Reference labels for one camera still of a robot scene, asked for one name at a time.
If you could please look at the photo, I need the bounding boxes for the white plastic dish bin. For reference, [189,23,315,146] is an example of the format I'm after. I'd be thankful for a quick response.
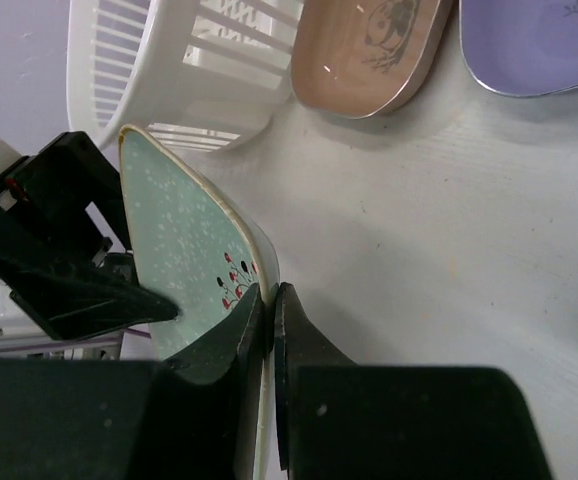
[66,0,302,152]

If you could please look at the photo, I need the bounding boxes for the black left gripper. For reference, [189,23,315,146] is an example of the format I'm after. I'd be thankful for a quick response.
[0,131,179,340]

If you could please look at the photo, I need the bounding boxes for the teal rectangular divided plate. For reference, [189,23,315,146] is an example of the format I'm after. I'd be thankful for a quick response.
[118,125,280,479]

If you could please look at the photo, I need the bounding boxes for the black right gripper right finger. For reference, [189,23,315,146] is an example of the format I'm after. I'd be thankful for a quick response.
[273,283,552,479]

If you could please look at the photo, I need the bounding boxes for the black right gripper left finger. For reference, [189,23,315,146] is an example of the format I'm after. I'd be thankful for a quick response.
[0,286,265,479]

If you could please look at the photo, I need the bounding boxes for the brown square panda dish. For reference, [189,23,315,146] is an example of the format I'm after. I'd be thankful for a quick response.
[291,0,455,120]

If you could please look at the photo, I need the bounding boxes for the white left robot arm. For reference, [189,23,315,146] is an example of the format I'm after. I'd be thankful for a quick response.
[0,131,180,340]

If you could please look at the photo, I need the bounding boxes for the purple square panda dish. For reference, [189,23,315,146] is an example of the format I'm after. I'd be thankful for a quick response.
[459,0,578,98]

